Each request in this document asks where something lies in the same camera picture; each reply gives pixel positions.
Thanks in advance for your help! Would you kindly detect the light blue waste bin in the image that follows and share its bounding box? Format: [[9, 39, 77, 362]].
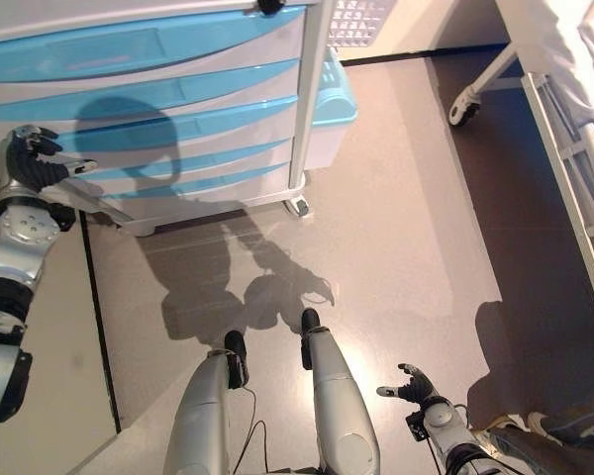
[[305, 47, 360, 170]]

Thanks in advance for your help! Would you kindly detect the grey cart caster wheel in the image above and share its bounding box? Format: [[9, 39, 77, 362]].
[[283, 194, 311, 219]]

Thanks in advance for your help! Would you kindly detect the white perforated side basket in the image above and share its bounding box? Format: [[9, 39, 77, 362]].
[[326, 0, 398, 48]]

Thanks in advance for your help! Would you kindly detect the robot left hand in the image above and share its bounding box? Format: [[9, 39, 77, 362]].
[[3, 125, 100, 193]]

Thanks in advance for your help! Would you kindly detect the white bed caster wheel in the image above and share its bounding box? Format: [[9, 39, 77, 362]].
[[448, 92, 482, 128]]

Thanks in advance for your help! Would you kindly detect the thin black cable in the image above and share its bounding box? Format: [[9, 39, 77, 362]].
[[236, 385, 270, 472]]

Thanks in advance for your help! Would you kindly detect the dark trouser leg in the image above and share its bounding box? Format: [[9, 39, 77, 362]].
[[489, 392, 594, 452]]

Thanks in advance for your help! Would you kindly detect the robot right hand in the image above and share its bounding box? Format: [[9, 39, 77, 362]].
[[375, 362, 438, 405]]

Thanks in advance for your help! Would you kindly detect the white hospital bed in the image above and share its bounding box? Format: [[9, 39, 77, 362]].
[[447, 0, 594, 329]]

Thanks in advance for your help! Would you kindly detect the white blue medical cart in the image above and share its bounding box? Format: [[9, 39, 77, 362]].
[[0, 0, 360, 238]]

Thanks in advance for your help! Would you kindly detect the blue fronted cart drawer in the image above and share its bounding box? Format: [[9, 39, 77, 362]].
[[53, 95, 301, 159]]

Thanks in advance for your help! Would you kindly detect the robot right leg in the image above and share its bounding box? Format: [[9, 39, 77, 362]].
[[299, 308, 382, 475]]

